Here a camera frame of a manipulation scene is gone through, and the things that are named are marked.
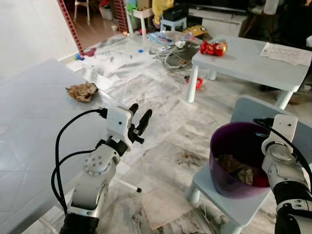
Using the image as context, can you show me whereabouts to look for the purple plastic rubbish bin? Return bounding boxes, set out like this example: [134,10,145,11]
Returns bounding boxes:
[209,121,274,199]

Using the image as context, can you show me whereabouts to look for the brown crumpled paper in bin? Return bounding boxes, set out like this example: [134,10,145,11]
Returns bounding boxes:
[217,154,254,185]

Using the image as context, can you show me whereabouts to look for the brown crumpled paper ball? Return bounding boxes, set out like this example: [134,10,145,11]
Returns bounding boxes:
[66,82,99,103]

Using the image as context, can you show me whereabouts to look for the small red floor object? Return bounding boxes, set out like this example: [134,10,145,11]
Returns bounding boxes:
[185,75,204,91]

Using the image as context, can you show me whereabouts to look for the small colourful floor toys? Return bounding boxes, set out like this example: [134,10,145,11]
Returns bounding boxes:
[75,47,97,61]

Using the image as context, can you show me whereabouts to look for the light blue small stool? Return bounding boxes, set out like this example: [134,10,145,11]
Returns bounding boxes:
[159,17,189,33]

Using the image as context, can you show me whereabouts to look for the white small side table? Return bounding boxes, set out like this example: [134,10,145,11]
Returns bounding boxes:
[127,7,155,38]

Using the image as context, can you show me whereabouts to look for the large grey plastic table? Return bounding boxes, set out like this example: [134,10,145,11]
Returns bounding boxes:
[0,58,143,234]

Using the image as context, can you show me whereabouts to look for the yellow cardboard box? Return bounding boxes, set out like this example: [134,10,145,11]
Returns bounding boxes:
[183,25,208,39]

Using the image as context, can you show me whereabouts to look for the red shiny toy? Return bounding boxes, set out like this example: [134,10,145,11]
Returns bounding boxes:
[200,40,228,57]

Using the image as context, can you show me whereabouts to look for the small grey-blue plastic chair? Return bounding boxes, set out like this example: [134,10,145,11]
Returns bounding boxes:
[186,96,312,234]

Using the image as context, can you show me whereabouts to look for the yellow hanging cloth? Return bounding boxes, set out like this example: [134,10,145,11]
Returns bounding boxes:
[152,0,175,23]

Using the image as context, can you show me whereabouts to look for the white background chair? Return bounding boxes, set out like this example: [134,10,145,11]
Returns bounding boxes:
[74,0,92,23]

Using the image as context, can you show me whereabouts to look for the grey table with white legs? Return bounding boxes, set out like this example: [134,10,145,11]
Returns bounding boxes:
[186,35,312,111]

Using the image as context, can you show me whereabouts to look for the white low tv console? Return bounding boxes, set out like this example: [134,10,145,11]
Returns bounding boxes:
[188,5,255,38]

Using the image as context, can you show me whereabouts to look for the printed paper sheet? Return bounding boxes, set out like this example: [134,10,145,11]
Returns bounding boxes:
[260,41,312,67]

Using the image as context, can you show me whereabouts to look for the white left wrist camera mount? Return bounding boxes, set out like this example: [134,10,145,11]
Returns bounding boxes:
[106,105,134,142]

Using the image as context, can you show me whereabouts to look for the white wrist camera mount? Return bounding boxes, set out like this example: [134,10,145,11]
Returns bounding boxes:
[272,114,298,148]
[106,105,134,142]

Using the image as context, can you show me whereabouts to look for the folded wire drying rack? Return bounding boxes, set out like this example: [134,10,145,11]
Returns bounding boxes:
[148,31,205,70]

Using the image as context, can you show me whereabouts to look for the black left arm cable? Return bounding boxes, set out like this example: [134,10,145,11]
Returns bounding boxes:
[52,108,108,214]

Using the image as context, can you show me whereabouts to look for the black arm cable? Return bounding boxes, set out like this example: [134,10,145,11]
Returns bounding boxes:
[253,118,312,192]
[52,108,108,214]

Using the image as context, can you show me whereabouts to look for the red patterned door frame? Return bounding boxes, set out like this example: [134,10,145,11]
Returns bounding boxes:
[57,0,85,56]

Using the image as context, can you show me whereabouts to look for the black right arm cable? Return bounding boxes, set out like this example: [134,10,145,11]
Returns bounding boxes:
[253,118,312,192]

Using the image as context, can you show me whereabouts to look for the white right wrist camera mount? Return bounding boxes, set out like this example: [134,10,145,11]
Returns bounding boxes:
[272,114,298,148]

